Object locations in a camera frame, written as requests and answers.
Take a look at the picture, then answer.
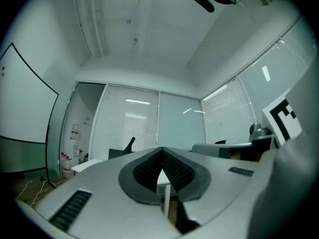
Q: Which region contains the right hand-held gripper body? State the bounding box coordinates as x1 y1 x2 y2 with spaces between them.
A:
229 93 304 162

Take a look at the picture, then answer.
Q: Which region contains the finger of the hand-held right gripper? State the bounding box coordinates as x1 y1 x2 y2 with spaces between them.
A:
191 143 231 159

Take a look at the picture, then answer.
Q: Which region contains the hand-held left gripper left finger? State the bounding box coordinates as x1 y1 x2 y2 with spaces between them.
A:
14 147 181 239

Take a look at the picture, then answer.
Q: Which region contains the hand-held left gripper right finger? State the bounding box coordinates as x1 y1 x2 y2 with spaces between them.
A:
162 147 262 235

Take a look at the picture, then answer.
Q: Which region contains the black desk lamp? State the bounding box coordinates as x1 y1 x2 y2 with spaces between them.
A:
124 136 137 156

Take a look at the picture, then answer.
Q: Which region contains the frosted glass panel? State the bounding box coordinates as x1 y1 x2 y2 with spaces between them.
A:
159 91 207 151
238 18 316 136

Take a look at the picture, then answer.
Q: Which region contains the white window blind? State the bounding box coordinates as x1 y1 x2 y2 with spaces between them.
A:
91 83 160 162
201 78 256 144

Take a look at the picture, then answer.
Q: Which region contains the white water dispenser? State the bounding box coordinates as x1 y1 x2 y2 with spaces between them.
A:
72 140 81 159

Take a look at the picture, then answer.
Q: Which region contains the red-label water dispenser bottle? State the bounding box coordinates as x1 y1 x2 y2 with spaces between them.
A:
71 124 80 141

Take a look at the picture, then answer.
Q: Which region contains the clear glass door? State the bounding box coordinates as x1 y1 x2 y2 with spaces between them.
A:
61 82 107 178

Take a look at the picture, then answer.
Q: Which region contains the black-framed whiteboard on stand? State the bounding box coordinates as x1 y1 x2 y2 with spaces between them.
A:
0 42 60 189

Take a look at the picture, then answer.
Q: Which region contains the grey gripper-mounted camera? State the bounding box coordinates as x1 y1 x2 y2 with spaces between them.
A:
249 122 273 141

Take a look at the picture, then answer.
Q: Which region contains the white floor cable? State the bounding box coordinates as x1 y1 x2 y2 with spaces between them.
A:
14 180 34 200
30 180 50 207

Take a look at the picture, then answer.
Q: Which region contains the black head-mounted camera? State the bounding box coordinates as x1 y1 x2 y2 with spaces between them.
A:
191 0 215 13

